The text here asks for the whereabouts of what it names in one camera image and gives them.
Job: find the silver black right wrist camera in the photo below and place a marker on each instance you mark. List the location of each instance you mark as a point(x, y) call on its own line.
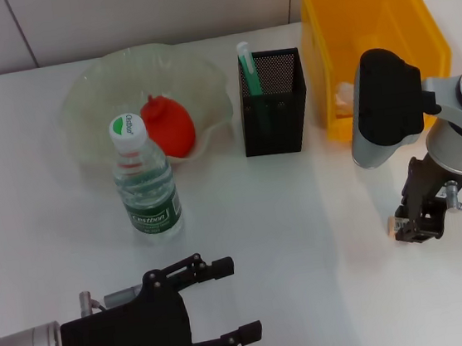
point(386, 105)

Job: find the beige eraser with barcode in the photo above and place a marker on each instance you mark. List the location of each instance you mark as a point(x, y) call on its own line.
point(390, 226)

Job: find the white paper ball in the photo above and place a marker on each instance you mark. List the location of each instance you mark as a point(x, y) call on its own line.
point(343, 97)

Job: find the green pen with white tip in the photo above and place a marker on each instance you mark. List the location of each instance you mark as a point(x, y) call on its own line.
point(249, 70)

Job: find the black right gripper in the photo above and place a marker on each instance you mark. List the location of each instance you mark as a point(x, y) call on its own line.
point(428, 179)

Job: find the clear green-label water bottle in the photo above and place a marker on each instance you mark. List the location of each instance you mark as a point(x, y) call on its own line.
point(149, 190)

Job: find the green glass fruit plate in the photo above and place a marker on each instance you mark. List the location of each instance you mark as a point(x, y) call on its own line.
point(96, 92)

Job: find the grey marker pen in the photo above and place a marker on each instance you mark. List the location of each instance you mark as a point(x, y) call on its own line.
point(122, 296)

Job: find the red-orange fruit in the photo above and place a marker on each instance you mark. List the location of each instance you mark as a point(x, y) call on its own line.
point(172, 129)

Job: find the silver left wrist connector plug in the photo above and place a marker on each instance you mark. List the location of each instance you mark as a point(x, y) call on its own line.
point(86, 304)

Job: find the yellow plastic bin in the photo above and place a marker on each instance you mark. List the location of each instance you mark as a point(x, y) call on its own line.
point(367, 11)

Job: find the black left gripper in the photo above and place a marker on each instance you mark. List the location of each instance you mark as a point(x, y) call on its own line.
point(128, 335)

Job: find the black mesh pen holder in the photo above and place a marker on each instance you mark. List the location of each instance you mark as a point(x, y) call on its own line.
point(283, 117)

